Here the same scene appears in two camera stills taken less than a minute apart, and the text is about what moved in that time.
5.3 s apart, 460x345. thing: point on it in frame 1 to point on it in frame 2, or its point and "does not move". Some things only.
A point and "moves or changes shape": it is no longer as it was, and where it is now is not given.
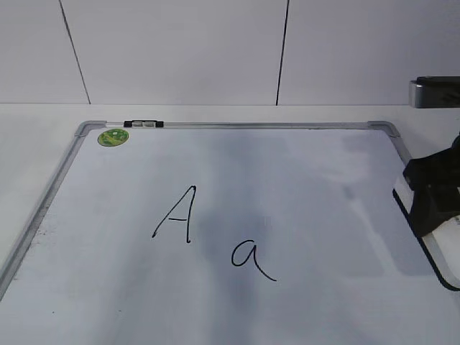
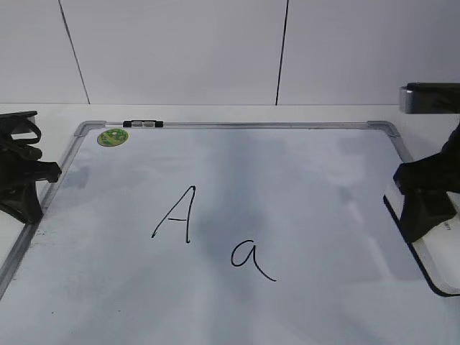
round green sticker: (113, 137) does not move
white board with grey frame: (226, 233) does not move
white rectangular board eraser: (442, 246) moves or changes shape
